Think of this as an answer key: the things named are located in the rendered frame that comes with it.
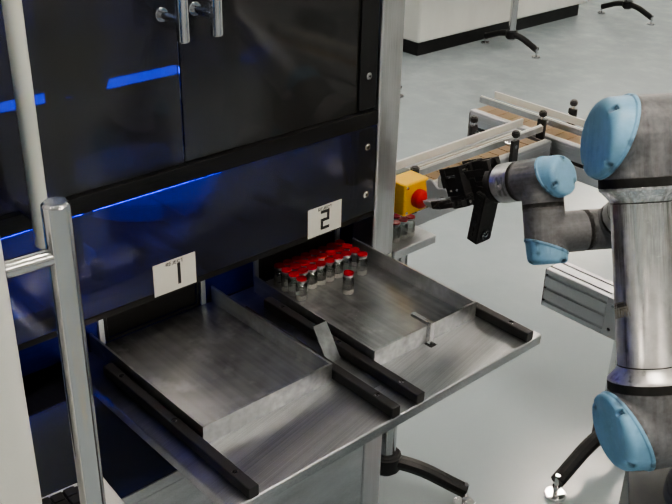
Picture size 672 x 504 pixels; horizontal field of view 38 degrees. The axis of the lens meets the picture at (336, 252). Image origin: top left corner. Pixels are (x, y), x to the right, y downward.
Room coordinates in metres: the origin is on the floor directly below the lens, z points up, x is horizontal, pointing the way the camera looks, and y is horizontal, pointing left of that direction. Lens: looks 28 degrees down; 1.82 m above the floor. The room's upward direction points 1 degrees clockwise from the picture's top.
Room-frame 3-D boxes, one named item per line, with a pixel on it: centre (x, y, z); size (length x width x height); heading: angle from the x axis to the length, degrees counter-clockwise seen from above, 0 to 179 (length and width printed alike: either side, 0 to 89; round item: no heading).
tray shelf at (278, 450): (1.43, 0.04, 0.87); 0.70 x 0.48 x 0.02; 133
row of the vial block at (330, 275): (1.67, 0.02, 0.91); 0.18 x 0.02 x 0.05; 132
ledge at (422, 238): (1.90, -0.12, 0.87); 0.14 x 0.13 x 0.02; 43
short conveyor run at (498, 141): (2.15, -0.26, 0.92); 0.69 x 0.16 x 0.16; 133
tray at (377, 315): (1.58, -0.05, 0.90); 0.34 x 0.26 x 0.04; 42
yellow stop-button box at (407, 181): (1.86, -0.14, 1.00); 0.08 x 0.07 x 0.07; 43
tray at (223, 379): (1.37, 0.21, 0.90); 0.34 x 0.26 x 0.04; 43
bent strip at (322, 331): (1.37, -0.02, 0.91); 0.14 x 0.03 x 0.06; 42
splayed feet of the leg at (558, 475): (2.20, -0.78, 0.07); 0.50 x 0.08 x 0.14; 133
